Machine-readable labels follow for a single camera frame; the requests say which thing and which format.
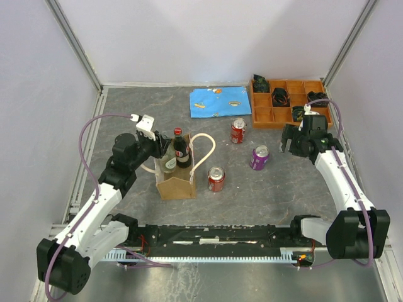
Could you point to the dark rolled band far-right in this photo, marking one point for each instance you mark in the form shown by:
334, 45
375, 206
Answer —
313, 96

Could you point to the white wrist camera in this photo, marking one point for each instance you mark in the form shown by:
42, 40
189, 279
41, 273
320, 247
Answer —
307, 111
144, 124

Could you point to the aluminium front rail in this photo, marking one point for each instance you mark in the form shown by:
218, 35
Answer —
60, 229

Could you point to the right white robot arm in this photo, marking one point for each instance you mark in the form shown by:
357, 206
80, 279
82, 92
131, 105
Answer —
359, 230

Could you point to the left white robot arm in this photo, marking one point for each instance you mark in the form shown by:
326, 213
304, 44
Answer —
67, 261

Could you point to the dark rolled band orange accents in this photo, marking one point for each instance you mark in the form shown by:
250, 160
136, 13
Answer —
280, 97

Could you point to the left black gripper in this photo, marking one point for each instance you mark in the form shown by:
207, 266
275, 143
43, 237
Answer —
159, 150

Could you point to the brown canvas bag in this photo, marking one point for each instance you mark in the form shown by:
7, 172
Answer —
181, 183

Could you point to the aluminium frame post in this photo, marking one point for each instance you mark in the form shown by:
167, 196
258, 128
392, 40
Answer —
347, 45
60, 17

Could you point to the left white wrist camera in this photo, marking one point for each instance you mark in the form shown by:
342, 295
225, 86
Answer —
144, 124

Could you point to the dark rolled band yellow print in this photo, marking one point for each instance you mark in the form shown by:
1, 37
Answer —
298, 113

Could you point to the blue slotted cable duct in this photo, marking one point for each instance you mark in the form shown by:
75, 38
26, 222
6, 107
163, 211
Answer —
119, 255

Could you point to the purple soda can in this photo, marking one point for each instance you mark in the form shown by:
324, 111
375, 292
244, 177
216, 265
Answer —
259, 158

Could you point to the cola glass bottle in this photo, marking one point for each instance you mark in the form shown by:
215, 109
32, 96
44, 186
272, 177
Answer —
183, 157

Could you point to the blue space-print cloth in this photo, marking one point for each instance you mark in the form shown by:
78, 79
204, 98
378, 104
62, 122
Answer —
219, 102

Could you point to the right aluminium frame post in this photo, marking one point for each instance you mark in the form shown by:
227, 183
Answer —
347, 45

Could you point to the dark rolled band far-left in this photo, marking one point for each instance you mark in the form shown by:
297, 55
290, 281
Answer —
260, 84

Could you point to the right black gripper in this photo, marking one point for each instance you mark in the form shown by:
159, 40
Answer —
289, 133

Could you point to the clear green-cap glass bottle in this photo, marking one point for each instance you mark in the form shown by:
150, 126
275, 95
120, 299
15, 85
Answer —
168, 161

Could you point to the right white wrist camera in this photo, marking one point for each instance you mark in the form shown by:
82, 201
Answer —
307, 111

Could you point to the red cola can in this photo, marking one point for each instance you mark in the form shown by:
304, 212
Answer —
216, 178
238, 130

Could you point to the left aluminium frame post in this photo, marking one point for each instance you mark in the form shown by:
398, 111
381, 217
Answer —
60, 17

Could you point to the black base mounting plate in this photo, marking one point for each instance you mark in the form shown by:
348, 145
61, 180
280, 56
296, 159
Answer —
174, 241

